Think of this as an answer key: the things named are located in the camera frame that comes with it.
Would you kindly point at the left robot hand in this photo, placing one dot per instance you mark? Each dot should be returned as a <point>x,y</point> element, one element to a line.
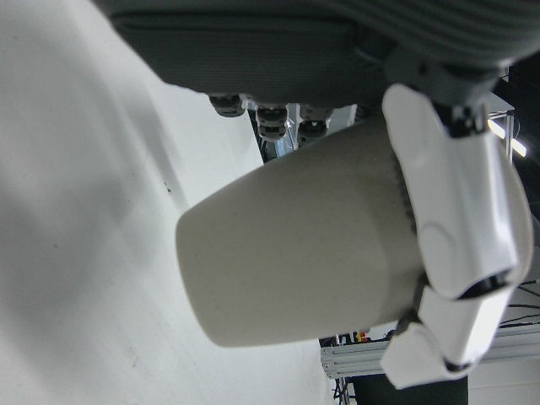
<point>460,219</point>

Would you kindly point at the beige plastic cup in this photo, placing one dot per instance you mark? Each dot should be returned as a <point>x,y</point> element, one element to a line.
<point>295,236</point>

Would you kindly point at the ceiling light strip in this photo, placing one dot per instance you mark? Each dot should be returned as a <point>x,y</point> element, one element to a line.
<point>506,137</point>

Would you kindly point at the aluminium frame rail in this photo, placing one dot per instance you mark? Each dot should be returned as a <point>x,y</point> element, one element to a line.
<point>358,358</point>

